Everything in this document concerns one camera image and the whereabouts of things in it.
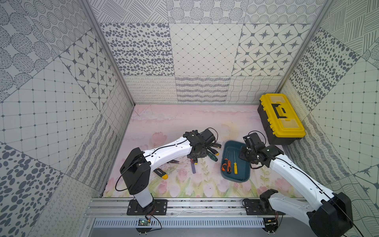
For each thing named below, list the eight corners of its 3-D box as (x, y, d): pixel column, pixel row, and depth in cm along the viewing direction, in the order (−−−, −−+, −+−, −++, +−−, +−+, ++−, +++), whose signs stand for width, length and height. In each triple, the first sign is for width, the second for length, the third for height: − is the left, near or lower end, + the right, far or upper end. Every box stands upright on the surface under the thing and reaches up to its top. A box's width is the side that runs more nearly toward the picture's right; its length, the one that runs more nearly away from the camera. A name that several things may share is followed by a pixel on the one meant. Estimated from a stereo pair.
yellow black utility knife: (154, 172, 88) (153, 170, 86) (158, 167, 90) (157, 166, 88) (165, 180, 85) (164, 179, 83) (169, 176, 86) (168, 174, 84)
